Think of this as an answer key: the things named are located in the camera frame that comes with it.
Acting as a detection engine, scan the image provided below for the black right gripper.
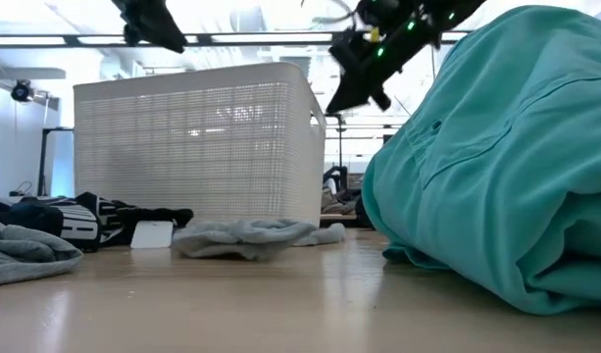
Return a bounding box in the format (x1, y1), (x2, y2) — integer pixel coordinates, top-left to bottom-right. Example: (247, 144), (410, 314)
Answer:
(326, 0), (441, 115)

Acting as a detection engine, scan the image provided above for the white perforated plastic laundry basket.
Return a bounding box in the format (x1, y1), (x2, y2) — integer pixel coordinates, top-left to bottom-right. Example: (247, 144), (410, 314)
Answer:
(73, 61), (327, 227)

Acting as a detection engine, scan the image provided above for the teal shirt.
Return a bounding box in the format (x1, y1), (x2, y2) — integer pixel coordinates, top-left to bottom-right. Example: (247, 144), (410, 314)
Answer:
(361, 4), (601, 317)

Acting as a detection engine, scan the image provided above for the black pinstriped garment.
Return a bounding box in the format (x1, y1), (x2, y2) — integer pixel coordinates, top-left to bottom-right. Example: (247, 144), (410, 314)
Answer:
(111, 204), (195, 246)

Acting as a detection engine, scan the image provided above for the black Puma garment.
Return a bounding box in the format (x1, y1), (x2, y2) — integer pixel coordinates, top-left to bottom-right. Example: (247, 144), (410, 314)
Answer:
(0, 191), (129, 254)

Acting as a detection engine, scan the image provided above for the white paper tag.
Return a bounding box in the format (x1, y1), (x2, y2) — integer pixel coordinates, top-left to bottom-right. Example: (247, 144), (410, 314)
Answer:
(129, 220), (175, 250)

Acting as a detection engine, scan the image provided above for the small light grey garment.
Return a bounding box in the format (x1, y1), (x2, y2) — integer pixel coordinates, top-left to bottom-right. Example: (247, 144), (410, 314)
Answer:
(171, 218), (348, 263)

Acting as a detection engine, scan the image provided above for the grey hoodie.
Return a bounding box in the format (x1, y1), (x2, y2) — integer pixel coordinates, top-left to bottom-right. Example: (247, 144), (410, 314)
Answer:
(0, 214), (84, 288)

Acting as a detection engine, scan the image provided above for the black ceiling spotlight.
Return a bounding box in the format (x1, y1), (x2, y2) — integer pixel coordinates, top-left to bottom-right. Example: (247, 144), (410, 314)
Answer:
(10, 79), (36, 104)

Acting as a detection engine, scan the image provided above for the black metal stand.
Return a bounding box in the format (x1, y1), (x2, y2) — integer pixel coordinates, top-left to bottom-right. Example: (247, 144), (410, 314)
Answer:
(36, 126), (75, 198)

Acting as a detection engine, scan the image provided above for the black overhead frame bar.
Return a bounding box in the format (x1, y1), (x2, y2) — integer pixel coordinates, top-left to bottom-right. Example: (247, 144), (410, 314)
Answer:
(0, 30), (473, 49)

